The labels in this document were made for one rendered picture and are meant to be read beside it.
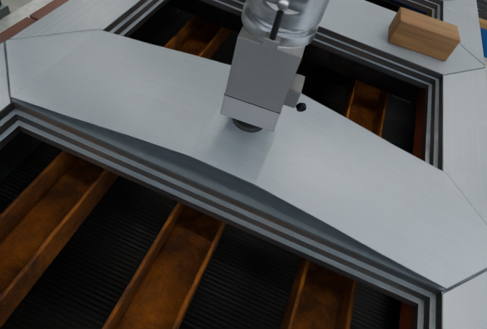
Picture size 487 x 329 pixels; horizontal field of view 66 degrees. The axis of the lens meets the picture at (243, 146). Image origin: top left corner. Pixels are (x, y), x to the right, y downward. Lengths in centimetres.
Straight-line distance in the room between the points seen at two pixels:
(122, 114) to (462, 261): 45
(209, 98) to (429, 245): 32
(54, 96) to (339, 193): 37
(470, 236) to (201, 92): 39
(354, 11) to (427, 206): 48
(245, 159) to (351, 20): 49
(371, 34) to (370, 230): 47
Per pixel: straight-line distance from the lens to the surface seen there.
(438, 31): 83
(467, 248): 55
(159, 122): 46
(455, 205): 58
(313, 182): 45
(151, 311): 57
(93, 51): 60
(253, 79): 38
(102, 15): 70
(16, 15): 102
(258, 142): 45
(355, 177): 49
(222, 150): 44
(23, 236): 63
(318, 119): 52
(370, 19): 88
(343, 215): 45
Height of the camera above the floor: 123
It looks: 49 degrees down
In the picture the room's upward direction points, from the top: 18 degrees clockwise
